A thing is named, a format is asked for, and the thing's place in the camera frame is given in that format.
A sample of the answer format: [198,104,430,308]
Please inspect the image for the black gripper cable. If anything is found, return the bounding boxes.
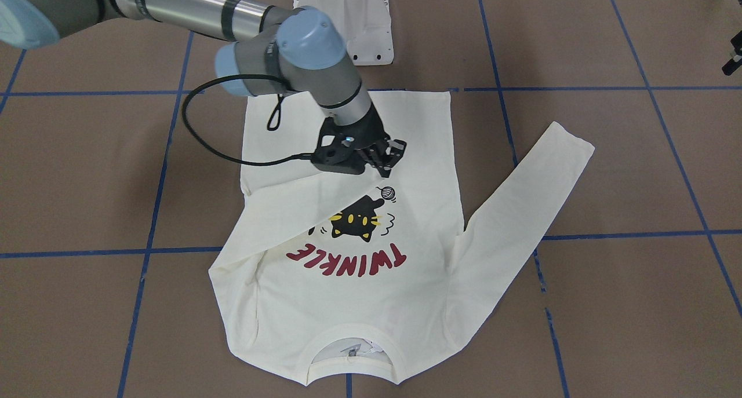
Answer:
[181,74,317,167]

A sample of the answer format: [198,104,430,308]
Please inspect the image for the black device at edge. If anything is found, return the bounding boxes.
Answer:
[722,31,742,76]

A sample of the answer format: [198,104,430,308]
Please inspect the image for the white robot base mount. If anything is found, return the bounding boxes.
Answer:
[293,0,395,66]

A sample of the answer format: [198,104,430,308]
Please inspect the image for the cream long-sleeve printed shirt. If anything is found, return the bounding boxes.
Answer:
[209,91,594,385]

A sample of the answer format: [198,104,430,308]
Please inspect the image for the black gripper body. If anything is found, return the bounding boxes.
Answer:
[311,109,390,174]

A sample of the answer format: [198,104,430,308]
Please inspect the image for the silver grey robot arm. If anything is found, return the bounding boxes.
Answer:
[2,0,406,178]

